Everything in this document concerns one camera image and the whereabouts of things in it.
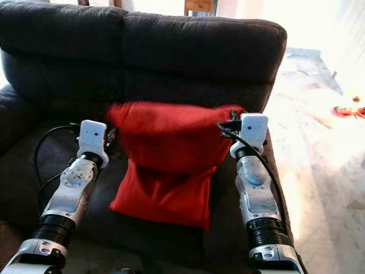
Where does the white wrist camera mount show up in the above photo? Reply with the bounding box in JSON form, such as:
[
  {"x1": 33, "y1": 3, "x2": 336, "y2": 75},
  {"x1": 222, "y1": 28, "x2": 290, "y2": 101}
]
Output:
[
  {"x1": 77, "y1": 119, "x2": 110, "y2": 168},
  {"x1": 229, "y1": 112, "x2": 270, "y2": 161}
]

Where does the dark brown fabric sofa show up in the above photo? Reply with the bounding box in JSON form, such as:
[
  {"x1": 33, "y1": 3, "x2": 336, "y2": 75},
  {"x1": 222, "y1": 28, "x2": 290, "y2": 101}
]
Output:
[{"x1": 0, "y1": 0, "x2": 298, "y2": 274}]

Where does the red plate with green item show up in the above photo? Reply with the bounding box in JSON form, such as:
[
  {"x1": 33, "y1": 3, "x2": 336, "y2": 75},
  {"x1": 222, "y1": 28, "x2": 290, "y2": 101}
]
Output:
[{"x1": 333, "y1": 105, "x2": 358, "y2": 119}]

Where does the red pillow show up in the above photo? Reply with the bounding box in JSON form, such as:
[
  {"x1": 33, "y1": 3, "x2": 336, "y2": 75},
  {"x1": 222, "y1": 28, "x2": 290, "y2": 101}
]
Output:
[{"x1": 107, "y1": 101, "x2": 245, "y2": 231}]

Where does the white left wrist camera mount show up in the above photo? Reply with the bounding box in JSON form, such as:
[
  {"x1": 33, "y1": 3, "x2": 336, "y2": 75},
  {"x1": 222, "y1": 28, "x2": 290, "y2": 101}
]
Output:
[{"x1": 77, "y1": 119, "x2": 110, "y2": 168}]

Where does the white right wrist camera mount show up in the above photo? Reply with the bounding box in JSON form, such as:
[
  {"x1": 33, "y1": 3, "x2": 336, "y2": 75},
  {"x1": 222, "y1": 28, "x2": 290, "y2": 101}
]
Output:
[{"x1": 229, "y1": 112, "x2": 270, "y2": 161}]

